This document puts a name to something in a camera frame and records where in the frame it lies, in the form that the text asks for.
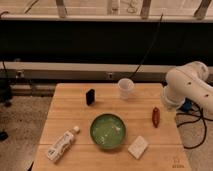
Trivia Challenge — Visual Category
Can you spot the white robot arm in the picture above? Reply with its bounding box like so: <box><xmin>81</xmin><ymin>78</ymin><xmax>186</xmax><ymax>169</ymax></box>
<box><xmin>161</xmin><ymin>61</ymin><xmax>213</xmax><ymax>114</ymax></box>

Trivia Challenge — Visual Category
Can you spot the black upright eraser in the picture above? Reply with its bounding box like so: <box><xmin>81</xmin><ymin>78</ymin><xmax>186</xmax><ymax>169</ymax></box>
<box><xmin>86</xmin><ymin>89</ymin><xmax>95</xmax><ymax>106</ymax></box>

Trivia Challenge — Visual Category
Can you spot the clear plastic cup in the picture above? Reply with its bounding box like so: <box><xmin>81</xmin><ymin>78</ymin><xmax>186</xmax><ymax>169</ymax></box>
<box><xmin>118</xmin><ymin>78</ymin><xmax>134</xmax><ymax>100</ymax></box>

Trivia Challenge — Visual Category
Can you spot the green bowl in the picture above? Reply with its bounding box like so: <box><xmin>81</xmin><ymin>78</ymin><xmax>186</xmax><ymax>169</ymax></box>
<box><xmin>90</xmin><ymin>113</ymin><xmax>126</xmax><ymax>150</ymax></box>

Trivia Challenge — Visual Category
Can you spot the red-brown sausage toy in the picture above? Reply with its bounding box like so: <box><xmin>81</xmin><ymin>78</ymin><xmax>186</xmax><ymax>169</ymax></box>
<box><xmin>152</xmin><ymin>107</ymin><xmax>160</xmax><ymax>128</ymax></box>

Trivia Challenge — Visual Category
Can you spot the white sponge block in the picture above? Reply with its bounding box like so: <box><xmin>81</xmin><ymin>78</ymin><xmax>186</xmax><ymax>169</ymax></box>
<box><xmin>128</xmin><ymin>136</ymin><xmax>149</xmax><ymax>159</ymax></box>

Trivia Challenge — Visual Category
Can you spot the white plastic bottle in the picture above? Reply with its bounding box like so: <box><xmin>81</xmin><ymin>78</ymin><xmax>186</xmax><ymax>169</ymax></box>
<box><xmin>46</xmin><ymin>126</ymin><xmax>80</xmax><ymax>162</ymax></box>

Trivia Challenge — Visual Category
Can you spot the blue box on floor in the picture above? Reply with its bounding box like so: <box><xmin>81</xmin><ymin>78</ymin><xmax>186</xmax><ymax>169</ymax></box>
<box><xmin>180</xmin><ymin>99</ymin><xmax>192</xmax><ymax>112</ymax></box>

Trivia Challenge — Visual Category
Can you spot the black hanging cable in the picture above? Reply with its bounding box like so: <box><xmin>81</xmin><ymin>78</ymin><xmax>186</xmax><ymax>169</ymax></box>
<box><xmin>129</xmin><ymin>13</ymin><xmax>164</xmax><ymax>81</ymax></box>

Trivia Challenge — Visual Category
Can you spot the black floor cable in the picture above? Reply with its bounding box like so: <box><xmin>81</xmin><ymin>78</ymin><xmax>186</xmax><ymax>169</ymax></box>
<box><xmin>175</xmin><ymin>102</ymin><xmax>213</xmax><ymax>150</ymax></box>

